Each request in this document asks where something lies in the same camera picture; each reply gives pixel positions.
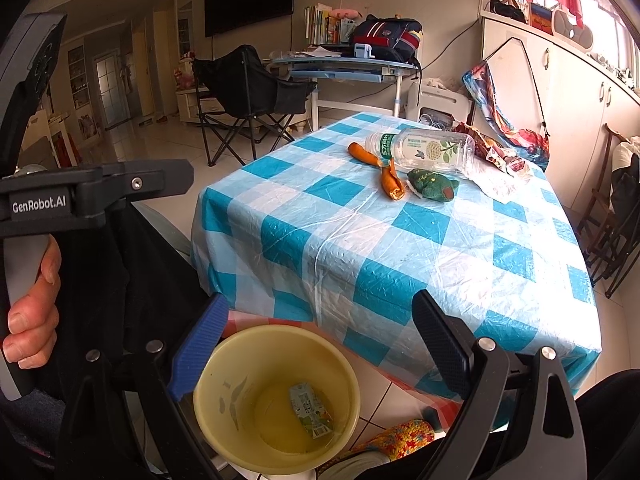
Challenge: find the green white drink carton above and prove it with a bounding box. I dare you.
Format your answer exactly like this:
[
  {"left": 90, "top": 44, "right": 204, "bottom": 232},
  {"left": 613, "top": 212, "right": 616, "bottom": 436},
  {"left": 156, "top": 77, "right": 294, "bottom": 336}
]
[{"left": 288, "top": 382, "right": 333, "bottom": 439}]

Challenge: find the green wrapper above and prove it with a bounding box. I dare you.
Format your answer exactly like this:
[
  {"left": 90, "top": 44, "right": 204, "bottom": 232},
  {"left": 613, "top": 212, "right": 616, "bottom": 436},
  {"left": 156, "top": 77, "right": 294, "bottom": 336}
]
[{"left": 408, "top": 169, "right": 459, "bottom": 203}]

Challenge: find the white plastic bag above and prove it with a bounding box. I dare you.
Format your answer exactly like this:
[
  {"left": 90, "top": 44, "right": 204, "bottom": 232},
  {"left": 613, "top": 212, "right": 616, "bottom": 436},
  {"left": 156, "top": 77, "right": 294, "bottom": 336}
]
[{"left": 462, "top": 158, "right": 516, "bottom": 204}]

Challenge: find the red snack bag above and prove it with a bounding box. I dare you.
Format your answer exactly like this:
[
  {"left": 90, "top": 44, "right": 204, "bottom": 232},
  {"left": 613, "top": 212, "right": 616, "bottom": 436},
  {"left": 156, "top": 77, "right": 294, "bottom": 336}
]
[{"left": 452, "top": 122, "right": 528, "bottom": 177}]

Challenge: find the clear plastic bottle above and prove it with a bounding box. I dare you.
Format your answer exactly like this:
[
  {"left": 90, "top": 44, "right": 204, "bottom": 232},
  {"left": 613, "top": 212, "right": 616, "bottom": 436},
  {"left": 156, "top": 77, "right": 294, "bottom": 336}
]
[{"left": 364, "top": 128, "right": 475, "bottom": 177}]

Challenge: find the long orange peel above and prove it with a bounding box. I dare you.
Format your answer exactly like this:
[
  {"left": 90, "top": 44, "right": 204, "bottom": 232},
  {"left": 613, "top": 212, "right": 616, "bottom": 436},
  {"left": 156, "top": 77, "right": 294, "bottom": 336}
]
[{"left": 347, "top": 142, "right": 382, "bottom": 168}]

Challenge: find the yellow plastic trash bucket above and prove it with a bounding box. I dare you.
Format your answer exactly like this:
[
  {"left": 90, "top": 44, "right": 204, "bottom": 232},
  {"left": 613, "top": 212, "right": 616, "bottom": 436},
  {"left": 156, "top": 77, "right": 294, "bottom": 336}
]
[{"left": 193, "top": 325, "right": 360, "bottom": 476}]

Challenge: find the person's left hand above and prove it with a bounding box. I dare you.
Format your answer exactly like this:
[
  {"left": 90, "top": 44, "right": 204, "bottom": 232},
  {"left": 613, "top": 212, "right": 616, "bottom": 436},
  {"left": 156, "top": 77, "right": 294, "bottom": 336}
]
[{"left": 2, "top": 235, "right": 62, "bottom": 370}]

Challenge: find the colourful crochet slipper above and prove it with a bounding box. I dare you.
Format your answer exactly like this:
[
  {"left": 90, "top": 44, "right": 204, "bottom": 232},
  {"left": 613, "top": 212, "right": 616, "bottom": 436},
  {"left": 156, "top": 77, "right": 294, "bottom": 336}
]
[{"left": 352, "top": 418, "right": 435, "bottom": 462}]

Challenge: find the blue checkered plastic tablecloth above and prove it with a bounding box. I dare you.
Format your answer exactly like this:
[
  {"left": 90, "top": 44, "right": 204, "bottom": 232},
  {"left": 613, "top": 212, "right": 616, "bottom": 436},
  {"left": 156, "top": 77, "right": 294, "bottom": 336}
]
[{"left": 191, "top": 114, "right": 601, "bottom": 396}]

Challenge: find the black folded stroller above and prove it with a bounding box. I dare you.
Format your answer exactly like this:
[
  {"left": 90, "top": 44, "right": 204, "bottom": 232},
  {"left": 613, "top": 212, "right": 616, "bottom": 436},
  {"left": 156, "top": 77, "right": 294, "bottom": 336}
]
[{"left": 578, "top": 153, "right": 639, "bottom": 299}]

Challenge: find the black folding camp chair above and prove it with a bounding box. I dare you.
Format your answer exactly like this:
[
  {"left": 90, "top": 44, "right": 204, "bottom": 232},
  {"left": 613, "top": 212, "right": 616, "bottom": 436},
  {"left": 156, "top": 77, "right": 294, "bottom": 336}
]
[{"left": 192, "top": 44, "right": 317, "bottom": 167}]

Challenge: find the white storage cabinet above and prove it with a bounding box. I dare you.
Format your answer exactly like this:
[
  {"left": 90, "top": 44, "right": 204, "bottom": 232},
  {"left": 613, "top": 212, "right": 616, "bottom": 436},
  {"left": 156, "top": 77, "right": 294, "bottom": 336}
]
[{"left": 482, "top": 12, "right": 639, "bottom": 212}]

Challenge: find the blue study desk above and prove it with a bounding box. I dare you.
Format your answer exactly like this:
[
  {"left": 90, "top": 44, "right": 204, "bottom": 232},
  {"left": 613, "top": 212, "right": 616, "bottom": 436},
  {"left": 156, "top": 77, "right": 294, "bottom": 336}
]
[{"left": 271, "top": 55, "right": 419, "bottom": 131}]

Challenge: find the dark blue backpack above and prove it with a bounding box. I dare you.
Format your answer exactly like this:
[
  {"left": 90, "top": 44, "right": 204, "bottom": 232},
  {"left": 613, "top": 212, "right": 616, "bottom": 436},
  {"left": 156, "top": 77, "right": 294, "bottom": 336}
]
[{"left": 349, "top": 14, "right": 423, "bottom": 63}]

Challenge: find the row of books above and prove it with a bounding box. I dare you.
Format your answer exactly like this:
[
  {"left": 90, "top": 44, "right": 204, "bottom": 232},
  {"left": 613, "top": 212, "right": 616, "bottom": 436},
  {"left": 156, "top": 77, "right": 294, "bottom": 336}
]
[{"left": 304, "top": 3, "right": 360, "bottom": 46}]

